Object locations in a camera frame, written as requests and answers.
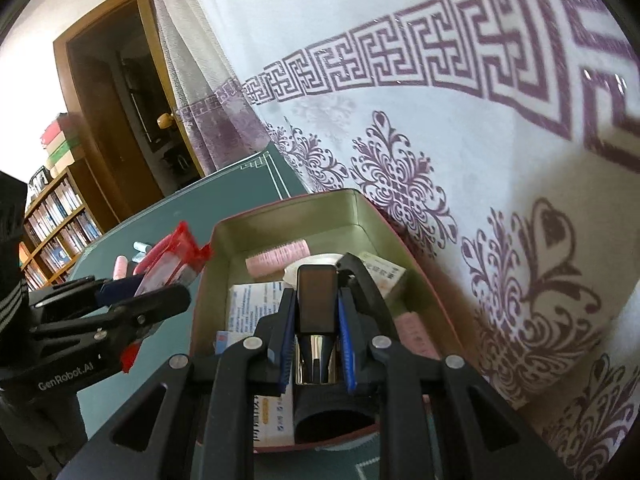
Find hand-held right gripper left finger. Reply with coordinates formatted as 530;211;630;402
57;287;298;480

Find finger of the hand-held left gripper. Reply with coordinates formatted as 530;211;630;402
30;284;192;361
27;274;138;311

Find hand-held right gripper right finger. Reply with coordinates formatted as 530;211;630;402
336;252;576;480

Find red snack packet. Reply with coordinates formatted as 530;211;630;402
120;221;213;375

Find black hair dryer nozzle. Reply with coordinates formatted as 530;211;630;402
292;264;377;443

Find blue and orange medicine box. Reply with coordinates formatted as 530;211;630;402
214;329;297;448

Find yellow and white medicine box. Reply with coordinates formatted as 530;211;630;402
357;251;408;297

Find pink cookie tin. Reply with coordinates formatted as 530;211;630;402
189;187;482;455

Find green cloth-covered desktop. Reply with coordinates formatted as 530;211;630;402
60;150;446;480

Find wooden bookshelf with books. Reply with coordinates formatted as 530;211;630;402
17;160;118;291

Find dark framed picture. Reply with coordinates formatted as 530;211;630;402
29;166;51;196

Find red flat box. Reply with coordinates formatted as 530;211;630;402
40;117;71;146

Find white curtain with purple pattern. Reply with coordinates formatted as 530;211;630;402
145;0;640;480

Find wooden door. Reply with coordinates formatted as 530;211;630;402
131;0;206;178

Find wooden door frame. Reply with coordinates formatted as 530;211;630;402
53;0;168;226

